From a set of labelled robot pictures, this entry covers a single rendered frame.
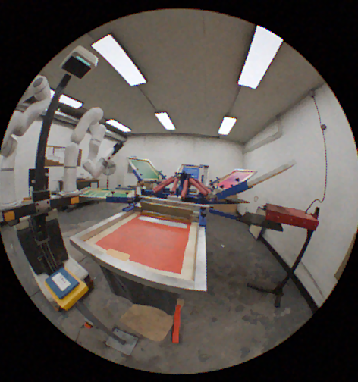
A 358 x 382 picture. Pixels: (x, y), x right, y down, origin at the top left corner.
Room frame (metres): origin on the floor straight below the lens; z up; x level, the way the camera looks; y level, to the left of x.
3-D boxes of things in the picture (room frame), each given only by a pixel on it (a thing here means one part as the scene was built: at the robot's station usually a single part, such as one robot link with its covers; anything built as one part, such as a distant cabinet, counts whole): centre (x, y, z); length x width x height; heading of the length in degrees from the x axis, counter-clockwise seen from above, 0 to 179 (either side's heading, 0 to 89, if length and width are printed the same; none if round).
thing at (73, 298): (0.11, 0.32, 0.48); 0.22 x 0.22 x 0.96; 81
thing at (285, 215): (0.79, -1.15, 1.06); 0.61 x 0.46 x 0.12; 51
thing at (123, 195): (1.36, 0.80, 1.05); 1.08 x 0.61 x 0.23; 111
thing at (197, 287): (0.65, 0.12, 0.97); 0.79 x 0.58 x 0.04; 171
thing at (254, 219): (1.27, -0.57, 0.91); 1.34 x 0.40 x 0.08; 51
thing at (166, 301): (0.36, 0.16, 0.74); 0.45 x 0.03 x 0.43; 81
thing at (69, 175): (0.53, 0.71, 1.21); 0.16 x 0.13 x 0.15; 78
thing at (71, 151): (0.53, 0.70, 1.37); 0.13 x 0.10 x 0.16; 59
